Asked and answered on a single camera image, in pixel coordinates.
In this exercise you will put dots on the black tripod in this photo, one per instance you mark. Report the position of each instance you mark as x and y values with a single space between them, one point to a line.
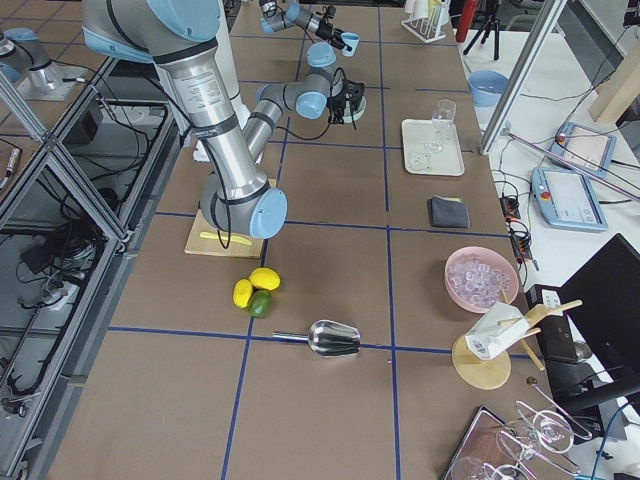
490 26

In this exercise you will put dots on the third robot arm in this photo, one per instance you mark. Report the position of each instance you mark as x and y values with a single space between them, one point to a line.
26 64

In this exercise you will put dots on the cream bear tray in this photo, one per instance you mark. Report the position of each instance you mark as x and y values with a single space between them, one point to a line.
417 160

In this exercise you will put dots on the dark tray with glasses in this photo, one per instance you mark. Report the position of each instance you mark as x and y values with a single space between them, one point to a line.
494 449

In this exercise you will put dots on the green lime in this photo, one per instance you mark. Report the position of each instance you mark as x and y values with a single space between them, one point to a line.
260 303

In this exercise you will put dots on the pink bowl with ice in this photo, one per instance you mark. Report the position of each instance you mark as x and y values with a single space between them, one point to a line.
476 278

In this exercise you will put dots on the wooden cup stand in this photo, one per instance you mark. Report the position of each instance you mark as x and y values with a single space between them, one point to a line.
492 374

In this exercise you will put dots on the upturned wine glass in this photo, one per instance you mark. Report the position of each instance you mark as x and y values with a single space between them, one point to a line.
545 428

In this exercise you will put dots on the steel ice scoop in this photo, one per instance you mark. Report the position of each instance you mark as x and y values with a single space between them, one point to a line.
327 338

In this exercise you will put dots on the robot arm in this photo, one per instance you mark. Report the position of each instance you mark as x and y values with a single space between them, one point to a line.
187 41
276 18

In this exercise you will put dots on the black monitor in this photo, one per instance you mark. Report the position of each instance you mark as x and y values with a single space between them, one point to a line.
608 321

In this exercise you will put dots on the wooden cutting board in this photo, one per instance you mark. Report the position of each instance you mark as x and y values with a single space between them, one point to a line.
197 246

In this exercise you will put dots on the green bowl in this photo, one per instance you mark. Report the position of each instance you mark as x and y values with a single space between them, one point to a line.
348 110

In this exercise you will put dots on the light blue plastic cup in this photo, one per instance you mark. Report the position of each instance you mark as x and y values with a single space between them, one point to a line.
351 41

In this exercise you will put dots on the yellow plastic knife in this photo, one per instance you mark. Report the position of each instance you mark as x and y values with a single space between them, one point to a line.
234 238

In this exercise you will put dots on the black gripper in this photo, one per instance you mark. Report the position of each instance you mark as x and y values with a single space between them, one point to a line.
331 31
344 99

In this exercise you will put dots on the grey folded cloth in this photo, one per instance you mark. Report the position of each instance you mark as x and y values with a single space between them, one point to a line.
447 213

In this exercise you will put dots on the red fire extinguisher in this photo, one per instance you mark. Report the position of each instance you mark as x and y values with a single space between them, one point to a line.
466 19

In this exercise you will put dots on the white carton on stand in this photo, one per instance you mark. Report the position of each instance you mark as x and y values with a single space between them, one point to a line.
498 329

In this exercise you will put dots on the yellow lemon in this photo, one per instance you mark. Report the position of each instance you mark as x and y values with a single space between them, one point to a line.
242 293
265 278

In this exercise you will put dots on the white wire cup rack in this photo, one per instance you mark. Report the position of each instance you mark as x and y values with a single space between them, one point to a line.
426 19

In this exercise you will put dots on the clear wine glass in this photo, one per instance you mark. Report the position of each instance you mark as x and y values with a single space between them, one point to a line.
442 121

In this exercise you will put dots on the blue bowl at back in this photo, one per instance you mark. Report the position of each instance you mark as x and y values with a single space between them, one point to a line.
486 87

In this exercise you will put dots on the blue teach pendant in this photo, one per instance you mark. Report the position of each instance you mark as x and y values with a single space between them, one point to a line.
585 146
566 200

